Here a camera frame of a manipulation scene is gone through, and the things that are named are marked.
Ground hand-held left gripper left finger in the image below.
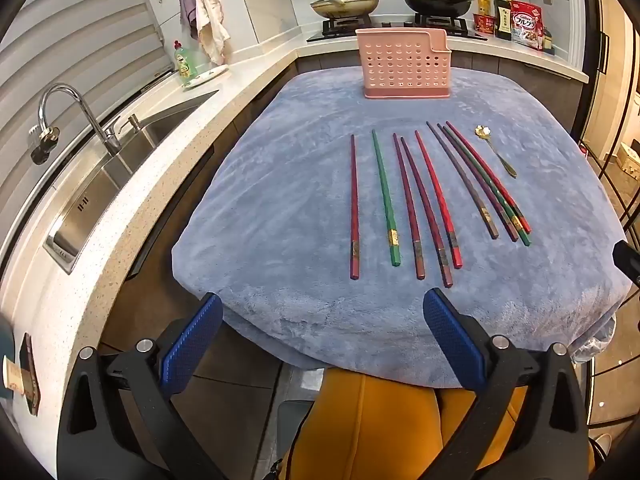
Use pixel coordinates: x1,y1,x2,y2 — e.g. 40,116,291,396
57,292,226,480

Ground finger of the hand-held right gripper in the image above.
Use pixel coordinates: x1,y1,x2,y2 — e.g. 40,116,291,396
612,240,640,286

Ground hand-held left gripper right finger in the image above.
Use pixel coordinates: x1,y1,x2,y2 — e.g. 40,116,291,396
423,287,588,480

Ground row of lacquered chopsticks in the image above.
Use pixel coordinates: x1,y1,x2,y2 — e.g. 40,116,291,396
442,125,532,247

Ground green chopstick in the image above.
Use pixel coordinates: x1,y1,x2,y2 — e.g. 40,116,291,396
371,129,402,267

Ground dark red chopstick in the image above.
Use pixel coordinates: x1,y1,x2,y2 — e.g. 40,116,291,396
400,136,454,289
349,134,361,281
392,133,427,281

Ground pink perforated utensil holder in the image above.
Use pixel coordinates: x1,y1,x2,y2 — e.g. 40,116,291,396
355,28,452,100

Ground clear plastic bag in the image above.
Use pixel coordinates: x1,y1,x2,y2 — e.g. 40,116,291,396
572,314,617,366

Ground person's yellow trousers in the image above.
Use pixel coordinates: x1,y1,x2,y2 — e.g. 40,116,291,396
282,367,596,480

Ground purple chopstick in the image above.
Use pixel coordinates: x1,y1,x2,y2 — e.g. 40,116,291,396
437,123,519,243
426,121,500,240

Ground blue fleece blanket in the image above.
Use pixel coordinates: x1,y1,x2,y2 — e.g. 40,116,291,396
171,66,628,391

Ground stainless steel sink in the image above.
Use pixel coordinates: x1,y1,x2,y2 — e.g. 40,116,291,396
42,90,220,275

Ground gold spoon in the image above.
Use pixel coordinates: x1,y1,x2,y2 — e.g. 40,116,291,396
474,124,519,179

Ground red cereal bag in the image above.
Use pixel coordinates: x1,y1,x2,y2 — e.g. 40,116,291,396
509,1,545,52

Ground chrome faucet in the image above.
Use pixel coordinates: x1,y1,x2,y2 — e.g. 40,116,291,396
38,85,124,157

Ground white patterned plate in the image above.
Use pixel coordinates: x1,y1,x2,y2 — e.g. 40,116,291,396
182,65,230,90

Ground dark sauce bottle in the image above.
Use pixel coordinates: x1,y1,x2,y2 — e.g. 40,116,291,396
493,0,513,41

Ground green dish soap bottle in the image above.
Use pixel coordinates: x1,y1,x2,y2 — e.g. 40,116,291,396
173,40,197,83

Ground black gas stove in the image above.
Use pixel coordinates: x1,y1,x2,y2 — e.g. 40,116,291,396
306,14,488,43

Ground white window blinds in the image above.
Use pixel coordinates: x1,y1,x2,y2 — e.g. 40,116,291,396
0,0,173,216

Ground cream hanging towel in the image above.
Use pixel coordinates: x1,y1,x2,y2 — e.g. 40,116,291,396
194,0,231,66

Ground purple hanging cloth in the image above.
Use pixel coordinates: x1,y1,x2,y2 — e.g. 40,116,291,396
179,0,200,38

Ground beige pan with lid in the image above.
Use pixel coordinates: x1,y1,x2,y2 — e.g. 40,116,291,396
310,0,383,20

